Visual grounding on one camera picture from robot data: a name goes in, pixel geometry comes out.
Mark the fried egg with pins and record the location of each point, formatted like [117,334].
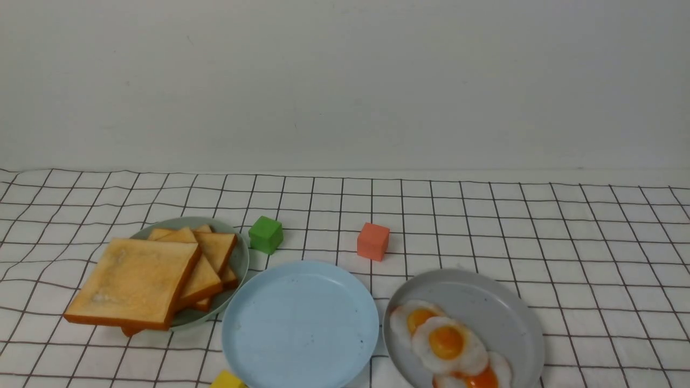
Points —
[497,373]
[405,318]
[444,345]

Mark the toast slice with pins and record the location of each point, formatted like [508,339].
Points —
[205,302]
[217,247]
[135,284]
[203,282]

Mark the orange cube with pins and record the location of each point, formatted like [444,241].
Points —
[373,242]

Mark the green cube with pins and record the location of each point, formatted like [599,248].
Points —
[266,235]

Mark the pale green plate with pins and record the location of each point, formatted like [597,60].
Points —
[237,261]

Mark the light blue plate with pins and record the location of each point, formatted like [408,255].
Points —
[300,324]

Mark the grey plate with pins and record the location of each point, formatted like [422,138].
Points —
[502,321]

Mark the yellow cube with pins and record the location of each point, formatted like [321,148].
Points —
[227,380]

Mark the white checkered tablecloth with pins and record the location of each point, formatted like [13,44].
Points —
[605,267]

